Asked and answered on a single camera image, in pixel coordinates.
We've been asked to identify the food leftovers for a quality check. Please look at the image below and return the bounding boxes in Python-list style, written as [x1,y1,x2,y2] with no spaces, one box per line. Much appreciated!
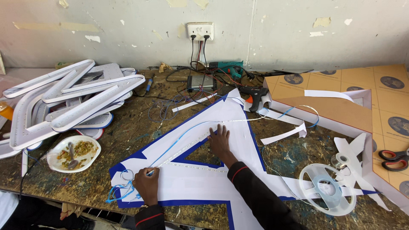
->
[57,140,97,168]

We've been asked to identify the wide white paper strip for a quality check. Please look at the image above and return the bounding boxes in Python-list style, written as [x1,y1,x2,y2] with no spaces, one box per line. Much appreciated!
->
[256,107,305,127]

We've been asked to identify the brown-covered white channel letter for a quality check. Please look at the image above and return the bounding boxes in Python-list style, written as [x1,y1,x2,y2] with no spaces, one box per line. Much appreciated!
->
[262,78,409,215]

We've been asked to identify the large white blue-edged sign letter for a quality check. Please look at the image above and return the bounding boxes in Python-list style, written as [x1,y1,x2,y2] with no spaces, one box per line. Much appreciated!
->
[109,88,381,230]

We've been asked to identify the blue backing tape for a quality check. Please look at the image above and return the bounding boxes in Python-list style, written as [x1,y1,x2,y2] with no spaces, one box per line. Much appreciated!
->
[106,120,222,204]

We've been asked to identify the white plate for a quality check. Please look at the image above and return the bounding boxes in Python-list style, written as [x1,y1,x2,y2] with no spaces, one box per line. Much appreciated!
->
[47,135,102,174]

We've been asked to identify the clear plastic reel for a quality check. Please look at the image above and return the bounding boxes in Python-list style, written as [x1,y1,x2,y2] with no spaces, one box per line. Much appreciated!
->
[298,163,357,217]

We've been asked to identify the black orange glue gun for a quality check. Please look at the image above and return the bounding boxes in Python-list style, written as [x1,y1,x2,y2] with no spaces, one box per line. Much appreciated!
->
[239,85,270,113]

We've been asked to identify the orange bottle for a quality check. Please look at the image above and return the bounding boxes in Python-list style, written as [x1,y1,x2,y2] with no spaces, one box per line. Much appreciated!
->
[0,101,15,121]

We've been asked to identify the person's right hand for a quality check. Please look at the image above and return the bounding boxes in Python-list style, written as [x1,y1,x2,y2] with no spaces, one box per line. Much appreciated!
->
[207,124,239,169]

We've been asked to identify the metal spoon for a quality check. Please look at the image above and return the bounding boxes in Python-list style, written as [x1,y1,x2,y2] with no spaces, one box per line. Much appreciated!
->
[67,142,80,170]

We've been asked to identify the red black scissors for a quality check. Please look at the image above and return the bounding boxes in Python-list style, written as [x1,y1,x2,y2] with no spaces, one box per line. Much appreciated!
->
[378,148,409,172]

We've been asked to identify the straight white paper strip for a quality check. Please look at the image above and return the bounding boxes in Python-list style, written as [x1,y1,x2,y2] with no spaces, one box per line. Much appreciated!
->
[172,93,218,113]

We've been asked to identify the tangled white paper strips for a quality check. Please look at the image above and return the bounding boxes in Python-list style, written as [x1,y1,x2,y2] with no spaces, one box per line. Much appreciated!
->
[333,132,392,212]

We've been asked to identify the grey power supply box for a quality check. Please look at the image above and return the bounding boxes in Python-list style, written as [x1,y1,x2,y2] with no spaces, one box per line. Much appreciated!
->
[187,75,218,93]

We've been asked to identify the bundle of loose wires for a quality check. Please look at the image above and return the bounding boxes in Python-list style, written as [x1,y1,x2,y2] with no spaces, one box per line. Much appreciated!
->
[132,38,256,124]

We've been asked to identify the pile of white channel letters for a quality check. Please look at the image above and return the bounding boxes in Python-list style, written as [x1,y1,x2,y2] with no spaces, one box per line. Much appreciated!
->
[0,59,146,160]

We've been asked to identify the solder wire spool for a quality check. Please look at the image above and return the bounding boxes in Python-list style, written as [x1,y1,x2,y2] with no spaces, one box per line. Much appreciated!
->
[330,153,351,169]

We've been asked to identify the green electric drill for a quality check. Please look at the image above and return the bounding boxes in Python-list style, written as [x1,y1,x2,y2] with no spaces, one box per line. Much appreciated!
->
[208,60,245,81]

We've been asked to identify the curved white paper strip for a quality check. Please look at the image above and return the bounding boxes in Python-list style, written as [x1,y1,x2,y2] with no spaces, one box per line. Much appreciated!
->
[304,89,356,103]

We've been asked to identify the long white LED strip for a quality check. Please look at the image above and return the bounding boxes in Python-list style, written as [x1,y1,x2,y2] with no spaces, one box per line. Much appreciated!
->
[150,105,320,174]

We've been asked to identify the white wall socket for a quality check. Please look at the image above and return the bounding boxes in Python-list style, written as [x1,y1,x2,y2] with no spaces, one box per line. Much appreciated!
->
[187,22,215,41]

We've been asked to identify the black cable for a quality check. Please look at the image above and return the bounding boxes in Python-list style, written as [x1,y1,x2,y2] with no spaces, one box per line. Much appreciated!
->
[19,149,49,199]

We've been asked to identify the person's left hand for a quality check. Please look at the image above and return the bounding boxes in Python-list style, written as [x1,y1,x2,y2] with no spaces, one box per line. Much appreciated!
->
[132,167,160,207]

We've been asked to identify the short white LED strip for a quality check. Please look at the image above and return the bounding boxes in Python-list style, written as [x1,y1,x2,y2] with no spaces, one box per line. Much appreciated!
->
[169,162,228,174]

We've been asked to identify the brown paper-covered sheet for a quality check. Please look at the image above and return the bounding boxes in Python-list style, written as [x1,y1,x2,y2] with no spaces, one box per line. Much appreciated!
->
[264,64,409,198]

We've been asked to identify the folded white paper strip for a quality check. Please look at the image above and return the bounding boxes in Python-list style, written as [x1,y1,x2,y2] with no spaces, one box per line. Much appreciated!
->
[260,123,307,146]

